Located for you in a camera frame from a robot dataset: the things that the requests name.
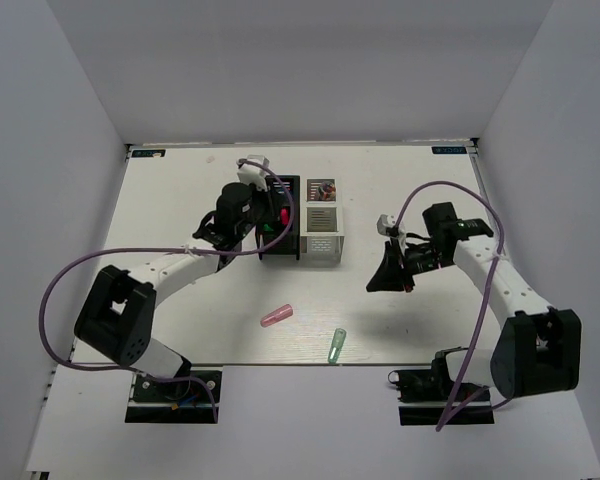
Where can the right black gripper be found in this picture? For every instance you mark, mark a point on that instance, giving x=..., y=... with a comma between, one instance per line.
x=390, y=276

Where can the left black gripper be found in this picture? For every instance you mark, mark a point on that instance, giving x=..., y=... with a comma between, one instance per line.
x=262, y=195

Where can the clear green eraser case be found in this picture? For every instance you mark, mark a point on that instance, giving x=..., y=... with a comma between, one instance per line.
x=336, y=345

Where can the pink stationery package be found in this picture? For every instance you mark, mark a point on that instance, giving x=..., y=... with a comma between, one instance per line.
x=321, y=191

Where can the clear pink eraser case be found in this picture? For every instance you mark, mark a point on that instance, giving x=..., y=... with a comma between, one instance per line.
x=282, y=313

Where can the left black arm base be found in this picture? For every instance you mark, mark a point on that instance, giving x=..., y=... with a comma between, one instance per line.
x=182, y=403

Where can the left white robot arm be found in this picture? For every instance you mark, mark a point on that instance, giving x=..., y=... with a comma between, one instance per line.
x=117, y=317

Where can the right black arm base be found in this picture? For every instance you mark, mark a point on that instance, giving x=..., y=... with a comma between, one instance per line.
x=423, y=393

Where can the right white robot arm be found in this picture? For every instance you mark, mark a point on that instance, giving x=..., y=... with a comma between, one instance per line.
x=538, y=350

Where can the black metal organizer box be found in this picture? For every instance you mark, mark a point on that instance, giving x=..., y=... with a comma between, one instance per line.
x=289, y=245

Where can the white metal organizer box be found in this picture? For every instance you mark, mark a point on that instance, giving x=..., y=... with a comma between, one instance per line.
x=321, y=228

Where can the left blue corner label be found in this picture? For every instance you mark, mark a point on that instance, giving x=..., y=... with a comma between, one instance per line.
x=148, y=153

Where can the blue corner label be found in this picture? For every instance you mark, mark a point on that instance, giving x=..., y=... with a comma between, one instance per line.
x=449, y=150
x=148, y=153

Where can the right blue corner label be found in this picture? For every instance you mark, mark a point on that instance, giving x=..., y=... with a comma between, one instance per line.
x=449, y=150

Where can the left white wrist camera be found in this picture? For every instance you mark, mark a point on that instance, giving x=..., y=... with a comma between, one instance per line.
x=253, y=171

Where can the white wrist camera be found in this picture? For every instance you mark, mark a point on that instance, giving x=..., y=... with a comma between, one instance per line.
x=253, y=171
x=389, y=227

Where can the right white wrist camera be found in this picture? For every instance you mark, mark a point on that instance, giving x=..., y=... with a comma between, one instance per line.
x=389, y=227

